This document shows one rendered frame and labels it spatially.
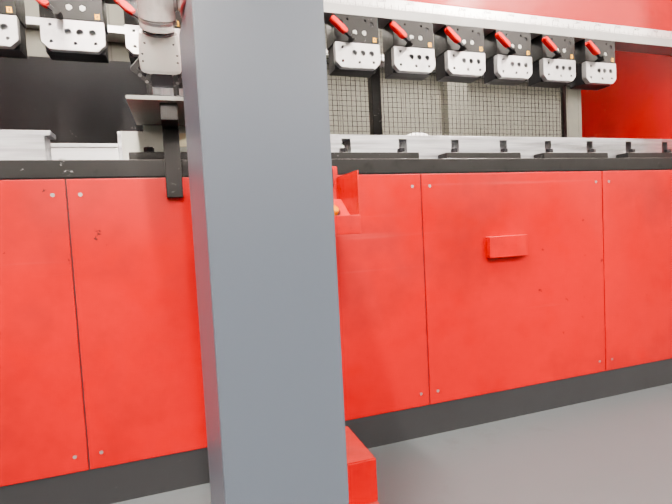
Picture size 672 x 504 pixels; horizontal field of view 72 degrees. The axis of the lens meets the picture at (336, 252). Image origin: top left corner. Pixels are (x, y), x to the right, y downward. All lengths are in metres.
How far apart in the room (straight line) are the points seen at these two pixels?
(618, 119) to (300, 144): 2.32
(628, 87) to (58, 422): 2.72
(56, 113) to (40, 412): 1.09
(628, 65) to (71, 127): 2.52
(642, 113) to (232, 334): 2.41
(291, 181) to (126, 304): 0.75
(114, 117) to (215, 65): 1.36
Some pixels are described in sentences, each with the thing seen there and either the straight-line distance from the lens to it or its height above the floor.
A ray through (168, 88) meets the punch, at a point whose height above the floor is 1.10.
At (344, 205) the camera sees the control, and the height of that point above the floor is 0.73.
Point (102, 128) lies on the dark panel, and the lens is 1.99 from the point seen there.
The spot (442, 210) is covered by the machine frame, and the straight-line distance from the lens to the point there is 1.50.
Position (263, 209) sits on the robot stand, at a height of 0.71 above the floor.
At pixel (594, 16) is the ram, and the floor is 1.42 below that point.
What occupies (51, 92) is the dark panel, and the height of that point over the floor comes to 1.21.
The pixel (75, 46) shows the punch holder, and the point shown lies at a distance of 1.49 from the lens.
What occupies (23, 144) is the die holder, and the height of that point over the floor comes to 0.93.
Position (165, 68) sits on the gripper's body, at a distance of 1.35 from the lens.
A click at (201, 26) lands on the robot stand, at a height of 0.94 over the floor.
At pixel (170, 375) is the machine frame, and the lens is 1.34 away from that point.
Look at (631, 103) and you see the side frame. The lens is 2.80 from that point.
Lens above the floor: 0.68
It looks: 3 degrees down
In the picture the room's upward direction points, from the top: 3 degrees counter-clockwise
